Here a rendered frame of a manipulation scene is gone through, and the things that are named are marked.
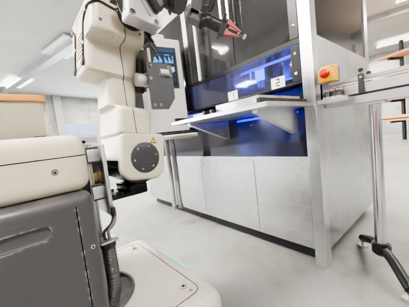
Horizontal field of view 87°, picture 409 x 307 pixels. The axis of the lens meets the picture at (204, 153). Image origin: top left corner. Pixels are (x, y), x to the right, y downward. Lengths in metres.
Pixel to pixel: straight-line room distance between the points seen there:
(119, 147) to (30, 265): 0.37
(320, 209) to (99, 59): 1.19
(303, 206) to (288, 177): 0.18
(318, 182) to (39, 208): 1.14
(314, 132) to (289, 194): 0.38
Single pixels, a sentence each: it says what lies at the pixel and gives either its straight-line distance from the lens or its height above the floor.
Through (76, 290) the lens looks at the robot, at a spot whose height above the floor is 0.48.
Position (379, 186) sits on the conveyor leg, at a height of 0.44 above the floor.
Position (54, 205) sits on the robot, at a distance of 0.54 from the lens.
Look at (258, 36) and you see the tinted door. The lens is 1.47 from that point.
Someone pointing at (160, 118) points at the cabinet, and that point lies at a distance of 1.70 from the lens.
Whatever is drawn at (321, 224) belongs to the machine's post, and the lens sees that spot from 1.34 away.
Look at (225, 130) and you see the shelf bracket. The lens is 1.52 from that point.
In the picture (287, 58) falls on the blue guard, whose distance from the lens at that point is 1.32.
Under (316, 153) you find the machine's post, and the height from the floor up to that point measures 0.62.
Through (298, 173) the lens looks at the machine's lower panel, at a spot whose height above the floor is 0.51.
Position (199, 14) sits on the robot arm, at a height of 1.27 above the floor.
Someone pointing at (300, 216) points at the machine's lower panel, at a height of 0.26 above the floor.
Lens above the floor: 0.78
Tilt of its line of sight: 5 degrees down
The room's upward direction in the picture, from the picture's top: 7 degrees counter-clockwise
